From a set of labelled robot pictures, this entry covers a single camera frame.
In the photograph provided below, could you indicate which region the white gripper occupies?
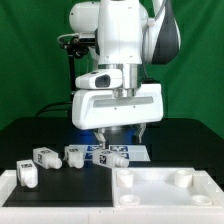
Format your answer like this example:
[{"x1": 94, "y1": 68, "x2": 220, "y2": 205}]
[{"x1": 72, "y1": 84, "x2": 163, "y2": 149}]

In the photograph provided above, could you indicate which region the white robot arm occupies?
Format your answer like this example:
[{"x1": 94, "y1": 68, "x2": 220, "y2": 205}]
[{"x1": 69, "y1": 0, "x2": 181, "y2": 146}]

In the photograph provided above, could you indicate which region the white fiducial tag sheet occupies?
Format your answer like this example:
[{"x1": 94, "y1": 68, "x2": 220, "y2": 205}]
[{"x1": 68, "y1": 145, "x2": 150, "y2": 161}]

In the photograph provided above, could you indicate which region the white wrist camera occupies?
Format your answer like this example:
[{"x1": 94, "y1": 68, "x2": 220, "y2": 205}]
[{"x1": 75, "y1": 69, "x2": 122, "y2": 89}]

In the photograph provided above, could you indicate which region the black cable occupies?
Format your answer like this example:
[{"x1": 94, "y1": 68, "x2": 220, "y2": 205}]
[{"x1": 33, "y1": 101, "x2": 76, "y2": 118}]

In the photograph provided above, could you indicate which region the black camera on stand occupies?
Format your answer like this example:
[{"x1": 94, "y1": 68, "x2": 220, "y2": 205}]
[{"x1": 57, "y1": 32, "x2": 95, "y2": 99}]

